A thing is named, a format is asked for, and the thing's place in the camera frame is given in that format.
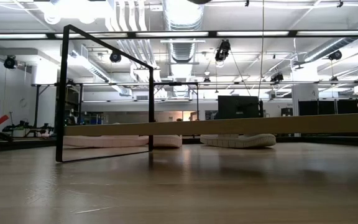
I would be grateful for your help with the black hanging ceiling device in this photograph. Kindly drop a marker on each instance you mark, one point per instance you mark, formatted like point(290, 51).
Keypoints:
point(223, 49)
point(277, 77)

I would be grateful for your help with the black computer monitor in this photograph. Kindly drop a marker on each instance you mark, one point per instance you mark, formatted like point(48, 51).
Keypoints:
point(327, 106)
point(349, 106)
point(308, 107)

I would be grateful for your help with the black background robot arm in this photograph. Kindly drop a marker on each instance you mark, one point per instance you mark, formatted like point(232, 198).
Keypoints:
point(26, 129)

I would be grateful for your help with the grey rubber slide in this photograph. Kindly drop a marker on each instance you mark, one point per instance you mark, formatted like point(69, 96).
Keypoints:
point(238, 140)

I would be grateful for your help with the silver ribbed ventilation duct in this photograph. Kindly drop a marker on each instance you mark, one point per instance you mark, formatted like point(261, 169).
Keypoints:
point(182, 49)

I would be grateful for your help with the silver slanted ventilation duct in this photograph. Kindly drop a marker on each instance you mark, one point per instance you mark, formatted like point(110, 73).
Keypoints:
point(328, 51)

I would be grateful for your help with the wooden shelf with black frame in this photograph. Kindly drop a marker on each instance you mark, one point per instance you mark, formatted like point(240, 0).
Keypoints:
point(228, 124)

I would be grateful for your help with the black round ceiling device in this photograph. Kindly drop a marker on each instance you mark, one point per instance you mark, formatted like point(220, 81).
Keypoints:
point(115, 57)
point(10, 62)
point(335, 55)

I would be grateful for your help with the large black monitor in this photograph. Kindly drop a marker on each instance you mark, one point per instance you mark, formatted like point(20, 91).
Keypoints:
point(238, 107)

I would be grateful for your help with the pink rubber slide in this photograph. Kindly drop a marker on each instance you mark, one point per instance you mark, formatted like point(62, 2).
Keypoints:
point(166, 140)
point(104, 141)

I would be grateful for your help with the white building pillar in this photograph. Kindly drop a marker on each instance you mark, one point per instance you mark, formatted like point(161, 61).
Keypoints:
point(304, 93)

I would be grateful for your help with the black overhead crossbar with lights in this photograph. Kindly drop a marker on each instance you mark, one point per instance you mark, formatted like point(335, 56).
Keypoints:
point(131, 34)

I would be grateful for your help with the black metal rig frame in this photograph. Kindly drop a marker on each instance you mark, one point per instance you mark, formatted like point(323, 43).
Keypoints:
point(17, 144)

